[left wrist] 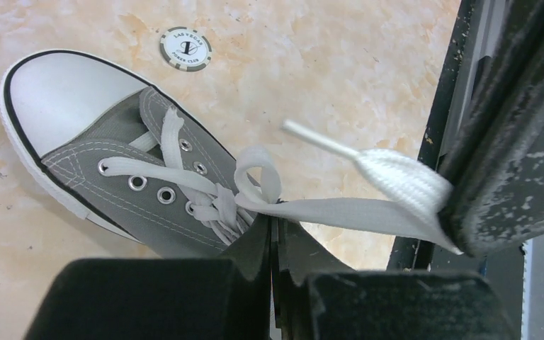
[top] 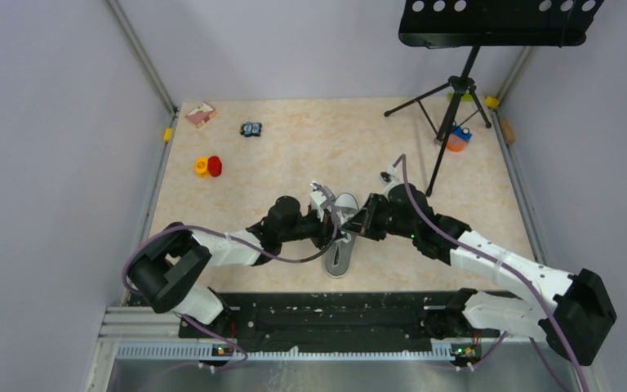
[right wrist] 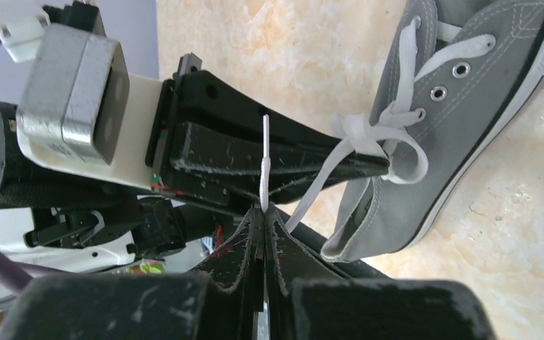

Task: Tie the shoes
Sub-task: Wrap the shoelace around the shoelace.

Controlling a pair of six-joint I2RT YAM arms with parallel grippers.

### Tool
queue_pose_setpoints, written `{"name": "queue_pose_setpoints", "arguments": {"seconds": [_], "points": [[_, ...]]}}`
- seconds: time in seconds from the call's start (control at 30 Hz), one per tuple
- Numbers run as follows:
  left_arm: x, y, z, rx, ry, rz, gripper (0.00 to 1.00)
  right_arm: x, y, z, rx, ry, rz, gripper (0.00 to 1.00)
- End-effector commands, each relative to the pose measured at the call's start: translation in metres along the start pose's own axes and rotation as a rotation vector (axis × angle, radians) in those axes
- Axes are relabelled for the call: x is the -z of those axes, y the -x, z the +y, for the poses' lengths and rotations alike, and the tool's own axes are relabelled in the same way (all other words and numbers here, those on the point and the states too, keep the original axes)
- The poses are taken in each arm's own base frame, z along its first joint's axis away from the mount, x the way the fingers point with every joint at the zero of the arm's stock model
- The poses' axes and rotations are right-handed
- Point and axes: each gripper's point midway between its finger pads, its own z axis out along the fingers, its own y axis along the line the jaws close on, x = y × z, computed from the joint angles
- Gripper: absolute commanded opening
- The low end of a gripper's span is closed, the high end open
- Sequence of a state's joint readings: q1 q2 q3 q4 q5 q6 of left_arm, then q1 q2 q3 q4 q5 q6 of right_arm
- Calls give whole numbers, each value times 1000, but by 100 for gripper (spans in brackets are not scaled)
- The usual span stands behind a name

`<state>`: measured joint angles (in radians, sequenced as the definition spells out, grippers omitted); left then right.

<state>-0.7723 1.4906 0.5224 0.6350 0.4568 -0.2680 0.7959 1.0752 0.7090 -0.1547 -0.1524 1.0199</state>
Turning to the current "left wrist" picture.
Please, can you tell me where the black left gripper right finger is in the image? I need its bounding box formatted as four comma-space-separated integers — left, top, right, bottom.
271, 217, 517, 339

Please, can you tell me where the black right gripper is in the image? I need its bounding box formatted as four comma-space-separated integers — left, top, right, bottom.
439, 1, 544, 257

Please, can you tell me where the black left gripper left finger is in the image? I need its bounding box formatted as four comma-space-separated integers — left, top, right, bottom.
25, 215, 271, 339

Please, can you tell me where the white shoelace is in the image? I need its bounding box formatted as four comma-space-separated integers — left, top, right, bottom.
98, 108, 459, 254

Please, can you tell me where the grey canvas sneaker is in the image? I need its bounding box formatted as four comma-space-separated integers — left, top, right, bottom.
0, 50, 256, 258

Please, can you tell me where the small round white token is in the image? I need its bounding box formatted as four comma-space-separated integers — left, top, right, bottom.
159, 26, 213, 72

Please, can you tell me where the white slotted cable duct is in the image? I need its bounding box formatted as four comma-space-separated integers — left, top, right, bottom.
521, 239, 533, 340

